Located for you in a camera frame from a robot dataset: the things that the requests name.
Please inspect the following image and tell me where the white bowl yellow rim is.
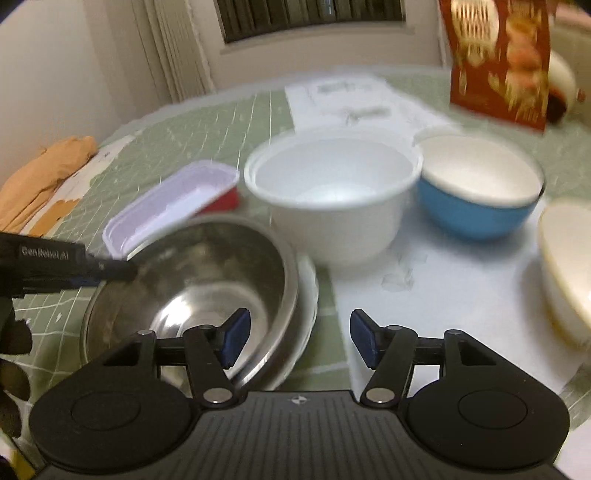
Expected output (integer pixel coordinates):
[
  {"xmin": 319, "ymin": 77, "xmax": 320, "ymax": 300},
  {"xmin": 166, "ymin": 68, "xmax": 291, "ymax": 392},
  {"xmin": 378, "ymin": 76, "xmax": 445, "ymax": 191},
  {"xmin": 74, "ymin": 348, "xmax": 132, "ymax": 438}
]
[{"xmin": 537, "ymin": 197, "xmax": 590, "ymax": 351}]

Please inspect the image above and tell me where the red snack bag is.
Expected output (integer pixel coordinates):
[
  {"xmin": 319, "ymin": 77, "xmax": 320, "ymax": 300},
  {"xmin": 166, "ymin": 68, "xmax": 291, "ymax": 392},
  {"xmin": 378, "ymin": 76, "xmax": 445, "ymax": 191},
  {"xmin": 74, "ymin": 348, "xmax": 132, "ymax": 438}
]
[{"xmin": 439, "ymin": 0, "xmax": 550, "ymax": 131}]

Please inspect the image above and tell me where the stainless steel bowl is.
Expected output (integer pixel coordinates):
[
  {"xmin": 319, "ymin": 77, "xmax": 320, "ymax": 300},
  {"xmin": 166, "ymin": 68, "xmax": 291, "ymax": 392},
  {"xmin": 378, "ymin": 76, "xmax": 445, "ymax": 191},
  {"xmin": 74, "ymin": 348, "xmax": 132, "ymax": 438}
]
[{"xmin": 81, "ymin": 214, "xmax": 298, "ymax": 388}]

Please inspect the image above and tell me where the black gloved left hand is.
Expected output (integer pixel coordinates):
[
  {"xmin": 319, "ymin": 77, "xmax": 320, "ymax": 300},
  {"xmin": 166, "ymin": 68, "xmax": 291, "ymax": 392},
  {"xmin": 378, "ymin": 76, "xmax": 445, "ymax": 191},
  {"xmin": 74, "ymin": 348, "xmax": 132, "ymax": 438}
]
[{"xmin": 0, "ymin": 297, "xmax": 33, "ymax": 438}]

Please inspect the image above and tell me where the orange cloth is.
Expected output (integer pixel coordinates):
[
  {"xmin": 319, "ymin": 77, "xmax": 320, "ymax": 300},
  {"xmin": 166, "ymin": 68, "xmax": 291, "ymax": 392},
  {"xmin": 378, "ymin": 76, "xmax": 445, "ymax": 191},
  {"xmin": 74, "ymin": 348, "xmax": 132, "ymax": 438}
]
[{"xmin": 1, "ymin": 136, "xmax": 98, "ymax": 233}]

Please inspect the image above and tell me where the white red plush toy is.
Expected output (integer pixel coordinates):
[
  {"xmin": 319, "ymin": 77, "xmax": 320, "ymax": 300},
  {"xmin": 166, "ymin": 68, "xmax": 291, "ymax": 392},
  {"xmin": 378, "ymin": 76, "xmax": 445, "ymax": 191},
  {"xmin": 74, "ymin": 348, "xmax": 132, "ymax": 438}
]
[{"xmin": 546, "ymin": 50, "xmax": 586, "ymax": 124}]

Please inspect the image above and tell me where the green checked tablecloth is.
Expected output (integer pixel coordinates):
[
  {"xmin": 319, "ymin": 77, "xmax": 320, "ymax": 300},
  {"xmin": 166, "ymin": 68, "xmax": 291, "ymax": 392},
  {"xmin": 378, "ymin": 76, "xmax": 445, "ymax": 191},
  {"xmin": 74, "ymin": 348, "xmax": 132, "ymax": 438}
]
[{"xmin": 0, "ymin": 66, "xmax": 591, "ymax": 480}]

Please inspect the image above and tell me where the dark window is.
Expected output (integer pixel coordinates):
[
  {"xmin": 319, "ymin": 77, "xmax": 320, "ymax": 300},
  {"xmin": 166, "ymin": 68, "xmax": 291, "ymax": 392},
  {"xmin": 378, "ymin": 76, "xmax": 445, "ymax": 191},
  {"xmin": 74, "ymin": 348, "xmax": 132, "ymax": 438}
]
[{"xmin": 215, "ymin": 0, "xmax": 406, "ymax": 43}]

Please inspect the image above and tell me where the white rectangular plastic container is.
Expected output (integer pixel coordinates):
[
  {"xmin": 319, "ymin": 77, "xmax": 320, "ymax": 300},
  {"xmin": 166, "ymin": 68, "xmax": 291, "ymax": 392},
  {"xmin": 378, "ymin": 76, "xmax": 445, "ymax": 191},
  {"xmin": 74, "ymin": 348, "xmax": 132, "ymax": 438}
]
[{"xmin": 102, "ymin": 160, "xmax": 240, "ymax": 258}]

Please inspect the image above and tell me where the beige curtain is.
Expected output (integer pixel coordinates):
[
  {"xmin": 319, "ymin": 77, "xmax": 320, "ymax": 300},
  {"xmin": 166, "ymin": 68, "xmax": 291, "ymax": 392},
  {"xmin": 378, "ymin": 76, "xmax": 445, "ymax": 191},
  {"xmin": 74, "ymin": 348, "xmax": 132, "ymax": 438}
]
[{"xmin": 131, "ymin": 0, "xmax": 215, "ymax": 105}]

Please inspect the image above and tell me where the cartoon bear blanket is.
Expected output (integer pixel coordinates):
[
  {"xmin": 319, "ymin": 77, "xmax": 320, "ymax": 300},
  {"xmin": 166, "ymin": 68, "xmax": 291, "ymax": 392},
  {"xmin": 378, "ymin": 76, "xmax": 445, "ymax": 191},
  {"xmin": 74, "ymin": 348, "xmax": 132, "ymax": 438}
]
[{"xmin": 21, "ymin": 135, "xmax": 135, "ymax": 237}]

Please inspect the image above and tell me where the blue bowl white inside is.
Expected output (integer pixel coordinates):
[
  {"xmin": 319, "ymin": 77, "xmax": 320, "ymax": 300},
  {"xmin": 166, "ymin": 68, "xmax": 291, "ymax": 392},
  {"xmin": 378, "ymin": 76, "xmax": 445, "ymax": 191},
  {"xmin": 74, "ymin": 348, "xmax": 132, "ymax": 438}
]
[{"xmin": 414, "ymin": 130, "xmax": 546, "ymax": 241}]

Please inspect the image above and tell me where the white foam bowl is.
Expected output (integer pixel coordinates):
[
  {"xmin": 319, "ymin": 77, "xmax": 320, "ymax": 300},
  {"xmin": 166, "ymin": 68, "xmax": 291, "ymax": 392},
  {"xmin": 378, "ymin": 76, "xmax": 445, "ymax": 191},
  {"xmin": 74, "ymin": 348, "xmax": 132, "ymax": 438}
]
[{"xmin": 243, "ymin": 127, "xmax": 423, "ymax": 266}]

